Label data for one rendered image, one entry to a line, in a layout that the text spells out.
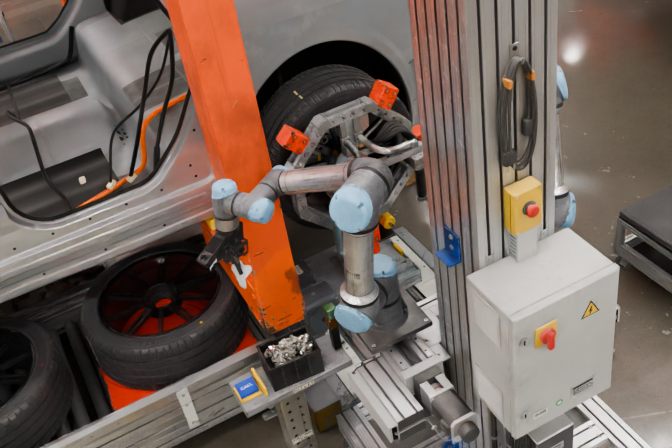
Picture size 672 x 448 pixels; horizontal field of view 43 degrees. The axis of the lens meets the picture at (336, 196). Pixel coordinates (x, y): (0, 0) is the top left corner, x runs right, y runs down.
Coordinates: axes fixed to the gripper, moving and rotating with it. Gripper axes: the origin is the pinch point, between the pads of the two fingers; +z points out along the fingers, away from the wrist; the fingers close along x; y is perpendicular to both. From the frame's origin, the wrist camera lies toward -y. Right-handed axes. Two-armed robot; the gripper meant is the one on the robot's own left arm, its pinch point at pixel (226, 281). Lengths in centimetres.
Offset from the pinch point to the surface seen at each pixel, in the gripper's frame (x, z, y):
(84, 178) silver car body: 117, 19, 31
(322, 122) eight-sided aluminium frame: 19, -22, 72
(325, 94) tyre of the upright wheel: 25, -28, 81
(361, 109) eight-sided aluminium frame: 12, -24, 87
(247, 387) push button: 1, 52, 6
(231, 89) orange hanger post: 10, -57, 18
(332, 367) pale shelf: -18, 50, 31
